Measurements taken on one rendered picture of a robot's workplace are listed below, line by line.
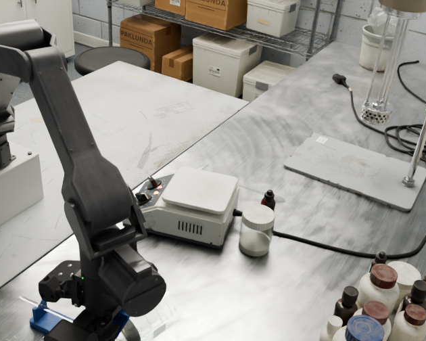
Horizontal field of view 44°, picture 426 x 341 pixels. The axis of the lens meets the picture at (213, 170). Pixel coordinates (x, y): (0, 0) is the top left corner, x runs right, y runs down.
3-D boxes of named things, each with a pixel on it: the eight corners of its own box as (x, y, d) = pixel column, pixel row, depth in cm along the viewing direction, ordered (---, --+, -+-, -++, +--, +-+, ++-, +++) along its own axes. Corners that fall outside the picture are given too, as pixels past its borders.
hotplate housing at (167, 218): (120, 228, 102) (119, 193, 98) (145, 191, 113) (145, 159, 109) (232, 255, 98) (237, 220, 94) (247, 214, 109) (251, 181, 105)
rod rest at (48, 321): (28, 325, 81) (26, 308, 79) (44, 310, 84) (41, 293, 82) (82, 352, 78) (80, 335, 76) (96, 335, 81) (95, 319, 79)
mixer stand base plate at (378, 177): (280, 167, 125) (281, 163, 125) (312, 134, 140) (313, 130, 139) (409, 213, 113) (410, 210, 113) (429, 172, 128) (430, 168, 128)
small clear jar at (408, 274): (416, 303, 91) (428, 275, 88) (397, 319, 88) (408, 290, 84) (388, 283, 95) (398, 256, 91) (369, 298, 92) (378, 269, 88)
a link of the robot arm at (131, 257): (62, 195, 62) (114, 252, 54) (123, 175, 66) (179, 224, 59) (69, 268, 68) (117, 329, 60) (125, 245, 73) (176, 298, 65)
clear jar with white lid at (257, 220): (249, 262, 97) (255, 227, 93) (231, 242, 101) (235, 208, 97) (276, 252, 100) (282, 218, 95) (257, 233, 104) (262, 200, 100)
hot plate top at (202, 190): (159, 201, 97) (159, 197, 96) (180, 168, 107) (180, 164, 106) (223, 216, 95) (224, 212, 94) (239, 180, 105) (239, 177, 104)
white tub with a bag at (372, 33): (347, 58, 191) (360, -3, 179) (383, 57, 194) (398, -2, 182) (366, 74, 179) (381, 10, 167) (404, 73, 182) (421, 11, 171)
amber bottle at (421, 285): (422, 333, 86) (441, 289, 81) (405, 341, 84) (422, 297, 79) (405, 316, 89) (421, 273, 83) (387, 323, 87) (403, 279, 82)
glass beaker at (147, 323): (126, 353, 80) (169, 323, 85) (145, 352, 75) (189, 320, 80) (105, 312, 80) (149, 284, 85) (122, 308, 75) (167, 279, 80)
